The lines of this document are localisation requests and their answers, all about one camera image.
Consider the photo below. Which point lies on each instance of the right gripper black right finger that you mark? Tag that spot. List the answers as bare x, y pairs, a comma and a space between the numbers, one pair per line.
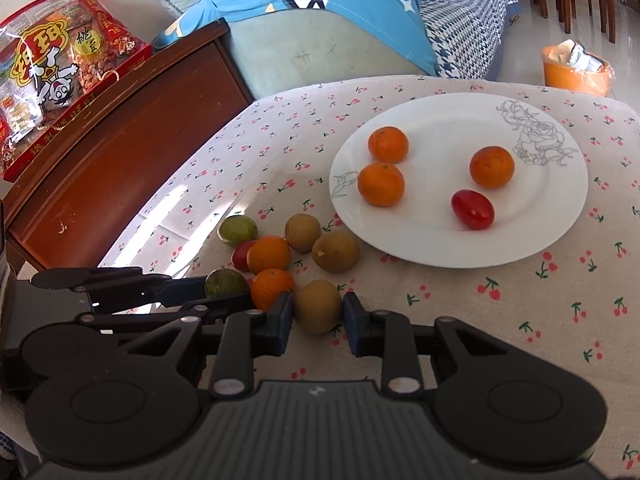
492, 401

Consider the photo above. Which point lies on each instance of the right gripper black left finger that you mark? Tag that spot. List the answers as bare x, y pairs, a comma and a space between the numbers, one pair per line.
168, 377

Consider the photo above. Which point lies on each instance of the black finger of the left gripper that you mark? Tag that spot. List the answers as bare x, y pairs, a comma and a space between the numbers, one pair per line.
210, 312
128, 285

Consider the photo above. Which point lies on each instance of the green guava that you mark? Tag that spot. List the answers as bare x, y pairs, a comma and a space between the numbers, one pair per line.
224, 283
237, 230

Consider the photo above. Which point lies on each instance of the red cherry tomato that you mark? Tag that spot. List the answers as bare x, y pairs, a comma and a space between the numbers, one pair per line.
473, 209
239, 256

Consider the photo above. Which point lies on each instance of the orange tangerine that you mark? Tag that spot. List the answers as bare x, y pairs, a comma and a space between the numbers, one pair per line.
381, 184
269, 252
492, 167
388, 144
267, 286

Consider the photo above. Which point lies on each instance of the brown kiwi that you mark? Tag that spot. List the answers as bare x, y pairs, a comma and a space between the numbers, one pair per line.
336, 251
318, 307
301, 232

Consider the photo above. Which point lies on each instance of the dark red wooden cabinet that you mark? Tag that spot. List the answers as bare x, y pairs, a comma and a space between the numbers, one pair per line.
80, 192

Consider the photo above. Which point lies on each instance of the cherry print tablecloth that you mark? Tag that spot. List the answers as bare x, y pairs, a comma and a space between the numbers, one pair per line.
575, 304

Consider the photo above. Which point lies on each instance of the white plate with rose drawing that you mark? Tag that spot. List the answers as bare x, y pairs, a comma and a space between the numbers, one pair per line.
535, 209

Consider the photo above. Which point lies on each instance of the red snack gift bag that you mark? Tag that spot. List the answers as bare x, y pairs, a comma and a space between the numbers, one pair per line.
57, 56

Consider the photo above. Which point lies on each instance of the light green sofa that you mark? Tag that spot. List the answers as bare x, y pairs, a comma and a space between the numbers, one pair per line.
291, 49

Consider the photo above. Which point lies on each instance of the orange smiley trash bin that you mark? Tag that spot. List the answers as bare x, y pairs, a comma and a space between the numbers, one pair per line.
570, 66

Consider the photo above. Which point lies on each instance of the houndstooth sofa cover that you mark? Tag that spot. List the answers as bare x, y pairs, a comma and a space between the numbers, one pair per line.
467, 35

